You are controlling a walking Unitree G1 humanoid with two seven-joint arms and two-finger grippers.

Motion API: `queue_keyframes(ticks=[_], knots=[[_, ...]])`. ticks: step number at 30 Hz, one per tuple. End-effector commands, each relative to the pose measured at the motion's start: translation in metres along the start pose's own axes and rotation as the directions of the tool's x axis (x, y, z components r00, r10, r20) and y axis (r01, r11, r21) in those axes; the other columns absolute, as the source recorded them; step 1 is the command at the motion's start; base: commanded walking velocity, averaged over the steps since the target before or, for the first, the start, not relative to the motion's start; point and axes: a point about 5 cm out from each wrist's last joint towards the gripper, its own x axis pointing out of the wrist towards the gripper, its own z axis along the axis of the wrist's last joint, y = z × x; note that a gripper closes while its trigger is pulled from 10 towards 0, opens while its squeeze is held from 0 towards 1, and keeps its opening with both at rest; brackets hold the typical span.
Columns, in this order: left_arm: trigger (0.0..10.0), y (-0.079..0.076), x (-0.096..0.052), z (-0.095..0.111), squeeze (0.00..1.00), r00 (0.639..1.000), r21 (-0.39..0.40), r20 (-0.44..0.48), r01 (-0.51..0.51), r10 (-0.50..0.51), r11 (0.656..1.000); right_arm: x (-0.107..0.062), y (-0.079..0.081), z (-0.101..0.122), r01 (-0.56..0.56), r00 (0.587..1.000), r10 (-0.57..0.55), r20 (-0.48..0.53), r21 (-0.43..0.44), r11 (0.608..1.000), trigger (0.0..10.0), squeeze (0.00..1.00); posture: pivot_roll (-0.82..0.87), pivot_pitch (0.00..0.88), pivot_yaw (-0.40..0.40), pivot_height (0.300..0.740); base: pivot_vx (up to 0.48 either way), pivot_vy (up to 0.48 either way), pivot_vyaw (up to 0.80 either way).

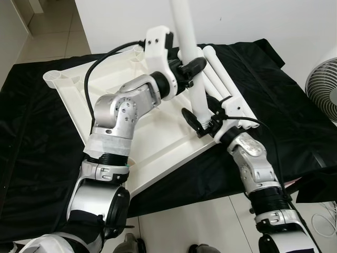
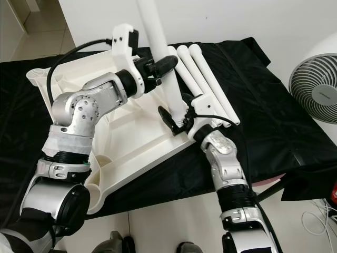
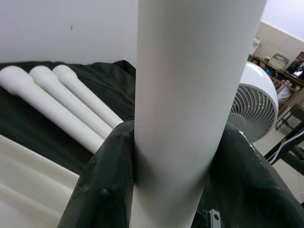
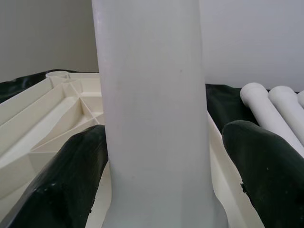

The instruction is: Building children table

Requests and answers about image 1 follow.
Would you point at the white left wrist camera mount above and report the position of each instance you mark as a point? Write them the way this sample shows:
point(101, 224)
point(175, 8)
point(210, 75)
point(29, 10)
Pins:
point(157, 50)

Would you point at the white plastic table top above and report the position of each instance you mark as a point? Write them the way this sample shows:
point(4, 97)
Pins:
point(163, 145)

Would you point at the grey robot foot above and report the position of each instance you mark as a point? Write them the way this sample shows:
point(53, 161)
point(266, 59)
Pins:
point(129, 245)
point(202, 249)

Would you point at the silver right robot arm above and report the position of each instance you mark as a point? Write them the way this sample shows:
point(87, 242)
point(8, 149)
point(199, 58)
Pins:
point(253, 158)

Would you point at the white door frame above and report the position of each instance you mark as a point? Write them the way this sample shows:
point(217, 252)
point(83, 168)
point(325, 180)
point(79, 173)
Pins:
point(37, 5)

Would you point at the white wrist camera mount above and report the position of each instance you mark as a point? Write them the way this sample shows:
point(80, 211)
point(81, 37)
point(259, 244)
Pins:
point(157, 50)
point(227, 117)

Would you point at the white floor fan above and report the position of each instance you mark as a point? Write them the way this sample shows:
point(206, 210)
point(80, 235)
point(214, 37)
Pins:
point(322, 89)

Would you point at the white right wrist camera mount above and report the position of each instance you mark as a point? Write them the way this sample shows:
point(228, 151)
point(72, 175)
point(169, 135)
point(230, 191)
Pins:
point(227, 117)

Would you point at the white plastic table leg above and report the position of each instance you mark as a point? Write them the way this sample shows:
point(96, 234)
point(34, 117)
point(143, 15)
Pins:
point(222, 71)
point(184, 26)
point(217, 84)
point(210, 93)

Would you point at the black table cloth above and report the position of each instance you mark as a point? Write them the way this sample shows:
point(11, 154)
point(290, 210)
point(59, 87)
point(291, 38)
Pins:
point(284, 105)

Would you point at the grey robot left foot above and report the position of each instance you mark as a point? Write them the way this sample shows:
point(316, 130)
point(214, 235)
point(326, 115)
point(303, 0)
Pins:
point(129, 245)

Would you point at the grey robot right foot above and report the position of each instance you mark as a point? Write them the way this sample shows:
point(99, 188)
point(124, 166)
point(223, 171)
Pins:
point(202, 249)

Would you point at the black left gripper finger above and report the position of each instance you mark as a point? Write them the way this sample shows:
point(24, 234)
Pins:
point(196, 64)

